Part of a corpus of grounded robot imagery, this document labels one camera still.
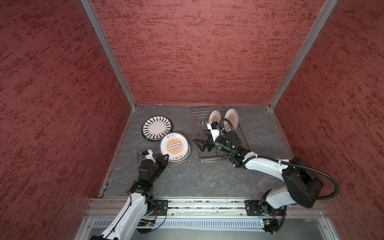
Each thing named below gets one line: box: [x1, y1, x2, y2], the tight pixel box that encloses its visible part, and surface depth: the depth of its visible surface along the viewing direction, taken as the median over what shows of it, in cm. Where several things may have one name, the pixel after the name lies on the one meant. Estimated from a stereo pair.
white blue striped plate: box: [141, 115, 173, 141], surface depth 106 cm
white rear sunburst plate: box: [159, 132, 192, 163], surface depth 89 cm
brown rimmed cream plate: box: [141, 121, 173, 141], surface depth 106 cm
